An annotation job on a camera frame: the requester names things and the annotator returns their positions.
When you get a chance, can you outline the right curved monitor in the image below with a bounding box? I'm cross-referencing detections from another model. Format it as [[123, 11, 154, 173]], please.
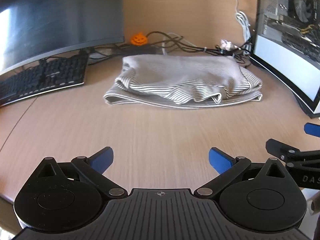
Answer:
[[249, 0, 320, 119]]

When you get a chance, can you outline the white coiled cable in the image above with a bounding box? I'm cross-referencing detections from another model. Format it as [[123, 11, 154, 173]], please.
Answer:
[[223, 0, 252, 53]]

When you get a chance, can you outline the striped grey cloth garment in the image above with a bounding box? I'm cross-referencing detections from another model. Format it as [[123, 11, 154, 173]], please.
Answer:
[[103, 55, 263, 109]]

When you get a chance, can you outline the orange pumpkin figure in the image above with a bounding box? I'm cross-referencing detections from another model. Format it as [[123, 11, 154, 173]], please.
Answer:
[[130, 32, 148, 46]]

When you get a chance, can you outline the black cable bundle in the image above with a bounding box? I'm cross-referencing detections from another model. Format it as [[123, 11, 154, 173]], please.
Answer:
[[89, 31, 252, 67]]

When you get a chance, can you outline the black keyboard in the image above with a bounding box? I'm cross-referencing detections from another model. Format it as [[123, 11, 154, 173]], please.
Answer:
[[0, 52, 89, 107]]

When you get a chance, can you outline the dark curved monitor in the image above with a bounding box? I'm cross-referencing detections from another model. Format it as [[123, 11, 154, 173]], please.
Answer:
[[0, 0, 125, 77]]

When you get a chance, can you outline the grey looped cable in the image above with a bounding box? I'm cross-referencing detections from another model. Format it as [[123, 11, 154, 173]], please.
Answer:
[[161, 32, 199, 55]]

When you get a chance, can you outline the crumpled white tissue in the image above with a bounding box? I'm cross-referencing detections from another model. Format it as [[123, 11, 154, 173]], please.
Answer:
[[219, 39, 235, 51]]

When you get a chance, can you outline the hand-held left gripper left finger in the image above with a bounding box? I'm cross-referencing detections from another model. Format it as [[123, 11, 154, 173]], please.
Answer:
[[37, 146, 128, 199]]

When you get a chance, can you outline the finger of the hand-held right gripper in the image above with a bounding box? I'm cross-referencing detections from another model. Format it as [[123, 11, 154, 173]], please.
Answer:
[[265, 138, 320, 171], [303, 122, 320, 138]]

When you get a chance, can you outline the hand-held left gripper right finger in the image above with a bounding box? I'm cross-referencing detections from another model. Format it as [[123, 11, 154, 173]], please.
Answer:
[[194, 147, 288, 201]]

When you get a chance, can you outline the black power adapter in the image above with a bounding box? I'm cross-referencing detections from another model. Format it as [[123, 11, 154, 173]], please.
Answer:
[[110, 44, 163, 56]]

